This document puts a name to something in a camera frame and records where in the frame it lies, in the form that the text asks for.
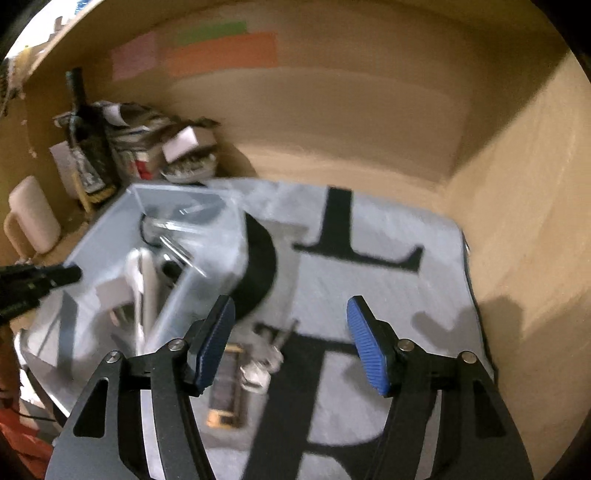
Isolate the silver metal tool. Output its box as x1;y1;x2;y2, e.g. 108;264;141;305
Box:
147;219;207;278

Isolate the white handwritten paper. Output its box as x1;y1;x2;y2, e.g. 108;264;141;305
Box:
49;142;80;200

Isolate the clear plastic storage box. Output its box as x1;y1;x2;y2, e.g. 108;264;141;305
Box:
23;182;246;384

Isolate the red cloth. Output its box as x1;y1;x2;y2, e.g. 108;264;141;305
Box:
0;406;55;480

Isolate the green paper note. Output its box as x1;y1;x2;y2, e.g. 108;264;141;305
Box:
178;21;248;46

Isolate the dark wine bottle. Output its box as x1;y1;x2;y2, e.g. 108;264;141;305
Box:
65;68;119;205

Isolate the grey mat with black letters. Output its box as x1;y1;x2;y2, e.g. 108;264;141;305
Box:
14;178;496;480

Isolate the white handheld massager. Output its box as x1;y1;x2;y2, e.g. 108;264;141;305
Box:
127;249;161;354

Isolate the stack of books and papers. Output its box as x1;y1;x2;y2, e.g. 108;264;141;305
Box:
53;102;186;184

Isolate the orange paper note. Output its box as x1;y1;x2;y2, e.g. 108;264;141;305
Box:
164;31;279;77

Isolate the beige mug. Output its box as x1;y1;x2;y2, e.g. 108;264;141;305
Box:
4;176;62;257

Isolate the pink paper note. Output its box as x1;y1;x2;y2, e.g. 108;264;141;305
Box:
112;31;160;80

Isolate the bowl of small stones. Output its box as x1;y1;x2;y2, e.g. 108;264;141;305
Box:
161;154;218;182

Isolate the small cardboard box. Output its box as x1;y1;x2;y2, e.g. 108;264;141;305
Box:
161;121;219;162

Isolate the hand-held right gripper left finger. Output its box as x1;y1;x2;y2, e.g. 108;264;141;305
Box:
45;295;237;480

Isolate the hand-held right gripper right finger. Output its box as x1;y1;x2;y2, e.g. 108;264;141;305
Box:
346;295;535;480

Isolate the brown lighter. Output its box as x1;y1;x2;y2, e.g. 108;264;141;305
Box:
207;344;246;430

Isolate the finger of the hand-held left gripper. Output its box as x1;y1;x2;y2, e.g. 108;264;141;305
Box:
0;263;83;298
0;291;47;325

